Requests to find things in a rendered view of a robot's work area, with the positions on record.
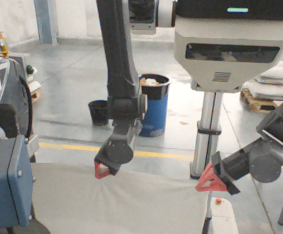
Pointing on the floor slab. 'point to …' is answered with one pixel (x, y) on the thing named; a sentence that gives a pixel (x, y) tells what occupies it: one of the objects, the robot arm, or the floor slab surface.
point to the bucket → (98, 112)
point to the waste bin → (155, 105)
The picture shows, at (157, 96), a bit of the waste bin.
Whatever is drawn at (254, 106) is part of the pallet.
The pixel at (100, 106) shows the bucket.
